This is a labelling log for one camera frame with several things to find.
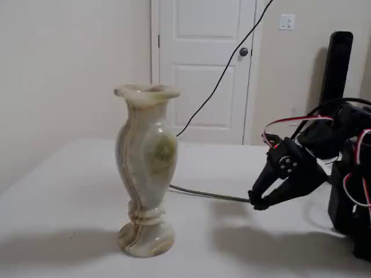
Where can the white panel door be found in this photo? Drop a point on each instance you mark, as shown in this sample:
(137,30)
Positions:
(188,43)

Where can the red rose with green stem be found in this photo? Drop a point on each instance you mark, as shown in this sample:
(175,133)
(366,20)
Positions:
(208,195)

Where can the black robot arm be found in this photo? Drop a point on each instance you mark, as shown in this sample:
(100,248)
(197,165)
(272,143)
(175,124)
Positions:
(347,179)

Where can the marbled onyx stone vase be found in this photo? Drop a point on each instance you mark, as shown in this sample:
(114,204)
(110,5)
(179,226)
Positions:
(145,173)

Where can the white wall light switch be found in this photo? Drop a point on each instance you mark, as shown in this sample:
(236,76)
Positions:
(287,21)

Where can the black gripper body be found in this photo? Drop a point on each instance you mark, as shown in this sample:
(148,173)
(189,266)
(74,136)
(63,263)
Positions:
(299,170)

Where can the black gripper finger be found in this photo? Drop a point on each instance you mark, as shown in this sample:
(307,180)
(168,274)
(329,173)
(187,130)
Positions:
(265,181)
(281,197)

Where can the tall black tower device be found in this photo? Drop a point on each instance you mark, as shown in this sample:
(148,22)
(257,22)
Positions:
(337,63)

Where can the metal door hinge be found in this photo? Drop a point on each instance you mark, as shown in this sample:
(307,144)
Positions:
(159,40)

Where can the dark round door knob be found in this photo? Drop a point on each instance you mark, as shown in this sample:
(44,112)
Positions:
(243,51)

